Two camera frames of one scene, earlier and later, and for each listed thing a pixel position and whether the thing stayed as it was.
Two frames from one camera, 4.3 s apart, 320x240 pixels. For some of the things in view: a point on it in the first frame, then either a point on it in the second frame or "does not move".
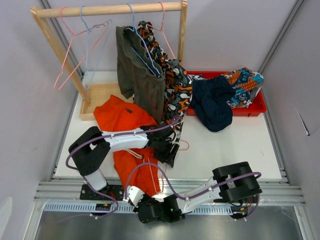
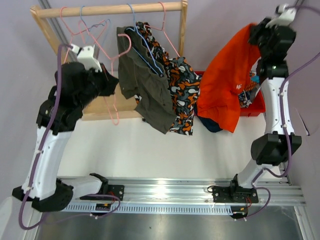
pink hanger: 70,44 does not move
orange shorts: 136,167 to 226,77
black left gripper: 167,157 to 109,81
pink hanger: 159,192 to 112,58
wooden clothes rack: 88,93 does not move
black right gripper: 145,196 to 259,29
